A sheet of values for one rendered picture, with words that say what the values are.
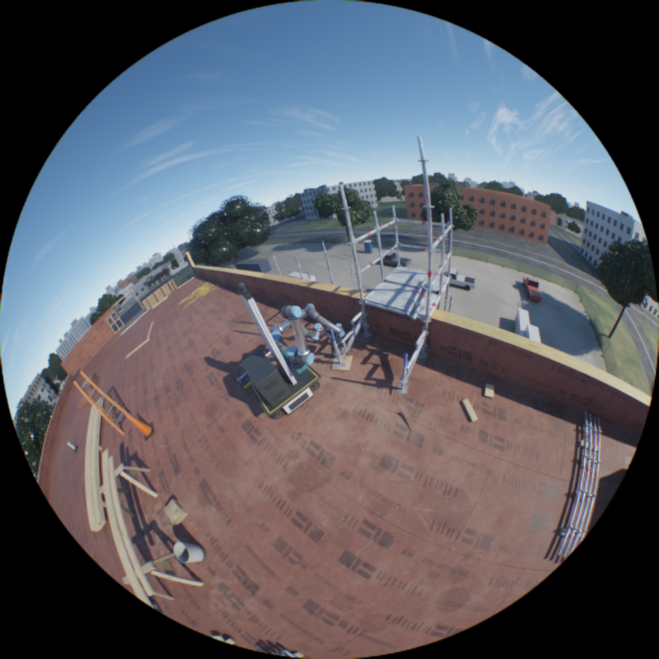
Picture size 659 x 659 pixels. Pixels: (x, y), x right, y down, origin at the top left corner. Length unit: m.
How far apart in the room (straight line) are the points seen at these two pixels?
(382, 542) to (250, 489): 1.72
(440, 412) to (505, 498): 1.52
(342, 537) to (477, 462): 1.74
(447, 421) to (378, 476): 1.11
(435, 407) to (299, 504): 2.10
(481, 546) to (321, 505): 1.94
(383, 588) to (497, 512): 1.45
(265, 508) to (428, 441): 2.15
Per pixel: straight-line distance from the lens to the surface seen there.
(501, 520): 2.94
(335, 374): 3.23
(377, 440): 2.64
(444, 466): 2.65
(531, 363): 3.27
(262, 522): 2.87
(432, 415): 2.83
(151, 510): 4.48
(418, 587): 2.79
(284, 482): 2.77
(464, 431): 2.86
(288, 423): 3.00
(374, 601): 2.82
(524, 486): 3.11
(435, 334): 3.16
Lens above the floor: 2.51
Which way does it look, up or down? 38 degrees down
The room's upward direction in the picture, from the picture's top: 16 degrees counter-clockwise
